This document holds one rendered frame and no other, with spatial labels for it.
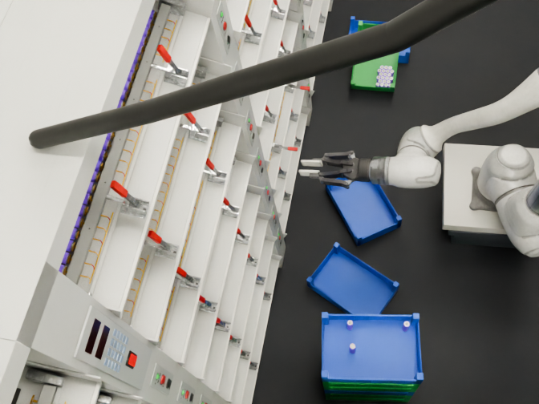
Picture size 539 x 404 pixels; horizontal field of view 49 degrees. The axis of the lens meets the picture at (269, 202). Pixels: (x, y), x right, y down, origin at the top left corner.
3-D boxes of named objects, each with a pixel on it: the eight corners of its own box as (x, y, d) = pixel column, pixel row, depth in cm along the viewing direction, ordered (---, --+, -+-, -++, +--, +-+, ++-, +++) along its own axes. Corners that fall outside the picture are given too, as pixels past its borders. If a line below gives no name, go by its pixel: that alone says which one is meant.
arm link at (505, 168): (511, 160, 222) (528, 128, 202) (531, 203, 213) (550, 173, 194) (469, 171, 222) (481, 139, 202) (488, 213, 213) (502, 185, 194)
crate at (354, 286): (398, 289, 235) (399, 283, 228) (369, 330, 230) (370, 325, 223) (336, 248, 246) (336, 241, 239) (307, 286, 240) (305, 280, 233)
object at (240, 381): (271, 244, 223) (281, 233, 211) (237, 412, 198) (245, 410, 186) (219, 231, 220) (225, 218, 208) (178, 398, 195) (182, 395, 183)
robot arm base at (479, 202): (521, 164, 227) (525, 157, 222) (520, 216, 217) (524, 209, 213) (472, 159, 230) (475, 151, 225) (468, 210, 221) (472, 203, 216)
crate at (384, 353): (416, 319, 190) (419, 313, 183) (420, 384, 181) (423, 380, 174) (322, 318, 193) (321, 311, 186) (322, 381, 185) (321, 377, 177)
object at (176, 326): (238, 135, 154) (249, 107, 142) (180, 369, 129) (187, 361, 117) (162, 112, 152) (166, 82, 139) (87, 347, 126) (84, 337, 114)
